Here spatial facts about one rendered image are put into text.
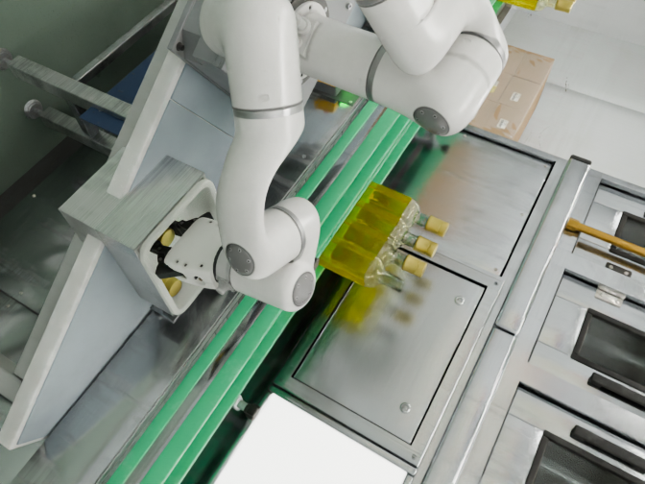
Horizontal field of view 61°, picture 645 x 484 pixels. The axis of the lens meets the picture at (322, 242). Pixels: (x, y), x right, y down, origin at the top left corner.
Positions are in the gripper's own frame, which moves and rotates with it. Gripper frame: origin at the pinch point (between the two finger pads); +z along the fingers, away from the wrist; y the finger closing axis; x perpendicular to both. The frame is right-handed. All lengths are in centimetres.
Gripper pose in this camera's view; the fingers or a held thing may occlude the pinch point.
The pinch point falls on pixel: (163, 236)
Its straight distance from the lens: 93.0
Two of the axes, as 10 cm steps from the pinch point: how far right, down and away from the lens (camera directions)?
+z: -8.2, -2.6, 5.1
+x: -2.5, -6.3, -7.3
